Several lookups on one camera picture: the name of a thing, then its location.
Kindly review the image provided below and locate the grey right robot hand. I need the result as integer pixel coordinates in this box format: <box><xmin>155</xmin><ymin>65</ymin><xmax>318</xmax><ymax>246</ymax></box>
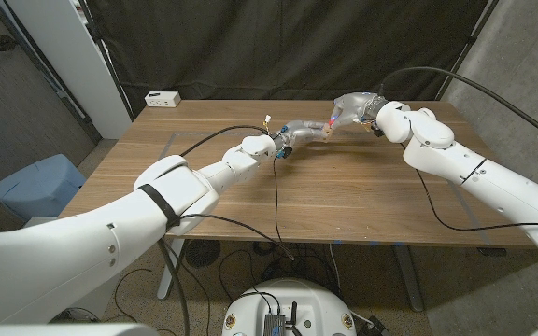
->
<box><xmin>327</xmin><ymin>91</ymin><xmax>389</xmax><ymax>139</ymax></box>

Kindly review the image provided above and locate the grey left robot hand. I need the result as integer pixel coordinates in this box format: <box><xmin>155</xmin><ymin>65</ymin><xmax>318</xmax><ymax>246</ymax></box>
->
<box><xmin>271</xmin><ymin>119</ymin><xmax>332</xmax><ymax>160</ymax></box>

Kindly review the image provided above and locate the black backdrop curtain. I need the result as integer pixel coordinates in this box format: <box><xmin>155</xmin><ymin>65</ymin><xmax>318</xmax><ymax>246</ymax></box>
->
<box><xmin>84</xmin><ymin>0</ymin><xmax>499</xmax><ymax>118</ymax></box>

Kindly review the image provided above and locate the large wooden panel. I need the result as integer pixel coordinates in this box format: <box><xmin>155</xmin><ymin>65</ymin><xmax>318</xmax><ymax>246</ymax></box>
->
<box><xmin>161</xmin><ymin>131</ymin><xmax>494</xmax><ymax>246</ymax></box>

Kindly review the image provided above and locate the black backdrop stand pole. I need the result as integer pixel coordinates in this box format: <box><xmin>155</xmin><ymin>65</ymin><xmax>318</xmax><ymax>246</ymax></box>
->
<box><xmin>78</xmin><ymin>0</ymin><xmax>135</xmax><ymax>120</ymax></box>
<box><xmin>434</xmin><ymin>0</ymin><xmax>502</xmax><ymax>102</ymax></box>

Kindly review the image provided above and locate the white power strip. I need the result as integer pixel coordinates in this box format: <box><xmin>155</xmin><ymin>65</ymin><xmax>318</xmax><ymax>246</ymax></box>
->
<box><xmin>144</xmin><ymin>91</ymin><xmax>182</xmax><ymax>108</ymax></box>

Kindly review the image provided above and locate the round black fan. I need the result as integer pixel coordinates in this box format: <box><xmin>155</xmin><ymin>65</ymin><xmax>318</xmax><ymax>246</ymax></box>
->
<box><xmin>184</xmin><ymin>239</ymin><xmax>221</xmax><ymax>269</ymax></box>

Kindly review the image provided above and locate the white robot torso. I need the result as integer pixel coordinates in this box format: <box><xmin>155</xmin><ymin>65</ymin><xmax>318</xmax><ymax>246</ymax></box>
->
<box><xmin>221</xmin><ymin>278</ymin><xmax>358</xmax><ymax>336</ymax></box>

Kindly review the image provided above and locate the grey table leg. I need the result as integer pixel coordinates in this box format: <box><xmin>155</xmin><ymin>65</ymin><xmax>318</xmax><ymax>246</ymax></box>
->
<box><xmin>393</xmin><ymin>245</ymin><xmax>425</xmax><ymax>313</ymax></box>

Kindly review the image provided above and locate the white table leg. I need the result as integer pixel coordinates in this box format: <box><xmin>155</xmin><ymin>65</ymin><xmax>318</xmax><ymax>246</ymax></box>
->
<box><xmin>156</xmin><ymin>238</ymin><xmax>186</xmax><ymax>301</ymax></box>

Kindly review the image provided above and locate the grey electronics box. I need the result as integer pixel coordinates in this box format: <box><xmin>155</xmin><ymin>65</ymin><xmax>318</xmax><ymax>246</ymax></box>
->
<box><xmin>262</xmin><ymin>313</ymin><xmax>288</xmax><ymax>336</ymax></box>

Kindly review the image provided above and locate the blue plastic bin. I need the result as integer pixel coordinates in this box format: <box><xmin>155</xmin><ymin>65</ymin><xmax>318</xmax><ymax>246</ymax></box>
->
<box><xmin>0</xmin><ymin>154</ymin><xmax>87</xmax><ymax>223</ymax></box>

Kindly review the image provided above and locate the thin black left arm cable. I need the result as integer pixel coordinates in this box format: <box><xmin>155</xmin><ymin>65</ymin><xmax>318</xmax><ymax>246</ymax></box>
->
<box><xmin>156</xmin><ymin>157</ymin><xmax>296</xmax><ymax>336</ymax></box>

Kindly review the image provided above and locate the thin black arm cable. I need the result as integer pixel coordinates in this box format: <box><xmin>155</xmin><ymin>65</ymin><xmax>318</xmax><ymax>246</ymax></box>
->
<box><xmin>399</xmin><ymin>142</ymin><xmax>538</xmax><ymax>232</ymax></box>
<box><xmin>156</xmin><ymin>157</ymin><xmax>296</xmax><ymax>336</ymax></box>

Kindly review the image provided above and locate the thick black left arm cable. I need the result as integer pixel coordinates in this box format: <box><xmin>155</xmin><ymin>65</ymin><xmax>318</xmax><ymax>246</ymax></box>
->
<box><xmin>178</xmin><ymin>124</ymin><xmax>270</xmax><ymax>158</ymax></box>

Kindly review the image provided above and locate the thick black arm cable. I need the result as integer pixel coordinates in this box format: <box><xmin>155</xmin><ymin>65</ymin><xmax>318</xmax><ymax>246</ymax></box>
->
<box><xmin>178</xmin><ymin>124</ymin><xmax>270</xmax><ymax>158</ymax></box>
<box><xmin>376</xmin><ymin>66</ymin><xmax>538</xmax><ymax>151</ymax></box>

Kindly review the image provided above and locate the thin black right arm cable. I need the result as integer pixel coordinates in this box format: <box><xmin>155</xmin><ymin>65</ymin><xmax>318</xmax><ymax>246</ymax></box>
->
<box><xmin>399</xmin><ymin>142</ymin><xmax>538</xmax><ymax>232</ymax></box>

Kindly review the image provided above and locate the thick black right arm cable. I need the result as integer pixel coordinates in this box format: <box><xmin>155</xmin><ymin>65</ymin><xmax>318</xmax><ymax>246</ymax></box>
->
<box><xmin>376</xmin><ymin>66</ymin><xmax>538</xmax><ymax>151</ymax></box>

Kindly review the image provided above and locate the black floor cable bundle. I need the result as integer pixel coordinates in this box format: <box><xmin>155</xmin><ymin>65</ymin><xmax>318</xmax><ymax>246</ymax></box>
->
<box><xmin>217</xmin><ymin>240</ymin><xmax>345</xmax><ymax>300</ymax></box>

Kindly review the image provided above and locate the white floor cable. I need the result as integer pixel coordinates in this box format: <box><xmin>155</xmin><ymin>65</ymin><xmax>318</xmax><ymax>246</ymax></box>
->
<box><xmin>328</xmin><ymin>243</ymin><xmax>343</xmax><ymax>293</ymax></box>

